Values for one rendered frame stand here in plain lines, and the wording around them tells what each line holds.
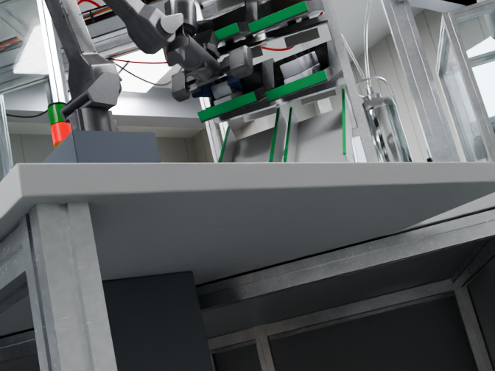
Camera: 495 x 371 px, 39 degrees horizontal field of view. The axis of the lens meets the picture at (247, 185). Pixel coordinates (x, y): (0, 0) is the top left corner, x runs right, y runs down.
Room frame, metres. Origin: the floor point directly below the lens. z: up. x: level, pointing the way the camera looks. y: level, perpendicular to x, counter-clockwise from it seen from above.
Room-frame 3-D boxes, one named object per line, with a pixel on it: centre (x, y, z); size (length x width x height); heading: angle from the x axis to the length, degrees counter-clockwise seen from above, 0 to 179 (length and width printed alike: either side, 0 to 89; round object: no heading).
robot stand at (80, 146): (1.05, 0.22, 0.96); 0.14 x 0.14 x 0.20; 39
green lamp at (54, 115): (1.63, 0.42, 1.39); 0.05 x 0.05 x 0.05
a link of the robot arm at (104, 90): (1.06, 0.22, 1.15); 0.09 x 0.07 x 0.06; 50
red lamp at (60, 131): (1.63, 0.42, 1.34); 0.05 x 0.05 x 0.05
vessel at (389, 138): (2.18, -0.47, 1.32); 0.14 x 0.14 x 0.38
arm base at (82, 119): (1.06, 0.22, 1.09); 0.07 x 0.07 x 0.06; 39
